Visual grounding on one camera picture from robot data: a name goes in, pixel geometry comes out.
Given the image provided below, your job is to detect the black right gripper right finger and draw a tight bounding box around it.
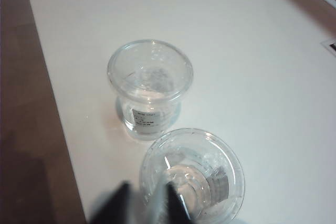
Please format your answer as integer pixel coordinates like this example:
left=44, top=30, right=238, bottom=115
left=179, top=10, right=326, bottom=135
left=166, top=183, right=193, bottom=224

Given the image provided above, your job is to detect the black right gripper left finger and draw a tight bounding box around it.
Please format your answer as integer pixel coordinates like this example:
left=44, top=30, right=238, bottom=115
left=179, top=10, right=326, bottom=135
left=90, top=181, right=132, bottom=224

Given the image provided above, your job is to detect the black white printed marker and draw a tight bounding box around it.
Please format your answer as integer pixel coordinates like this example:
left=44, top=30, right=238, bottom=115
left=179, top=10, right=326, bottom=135
left=320, top=39, right=336, bottom=57

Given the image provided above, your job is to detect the clear plastic cup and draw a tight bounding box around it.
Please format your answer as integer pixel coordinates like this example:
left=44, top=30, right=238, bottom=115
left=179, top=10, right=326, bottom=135
left=106, top=39, right=195, bottom=143
left=138, top=127, right=246, bottom=224

